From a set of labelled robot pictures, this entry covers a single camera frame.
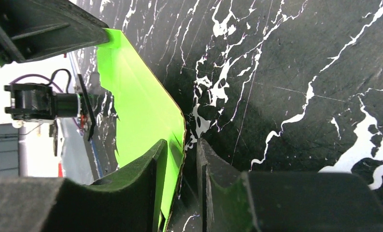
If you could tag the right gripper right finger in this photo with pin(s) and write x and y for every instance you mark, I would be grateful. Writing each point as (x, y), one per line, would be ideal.
(256, 201)

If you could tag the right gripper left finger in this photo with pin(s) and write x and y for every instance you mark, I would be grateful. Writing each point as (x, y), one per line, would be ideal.
(127, 200)

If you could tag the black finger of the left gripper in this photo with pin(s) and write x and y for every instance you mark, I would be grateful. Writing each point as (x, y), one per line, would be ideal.
(34, 30)

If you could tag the green paper box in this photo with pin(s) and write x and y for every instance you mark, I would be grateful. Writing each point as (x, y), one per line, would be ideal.
(146, 112)

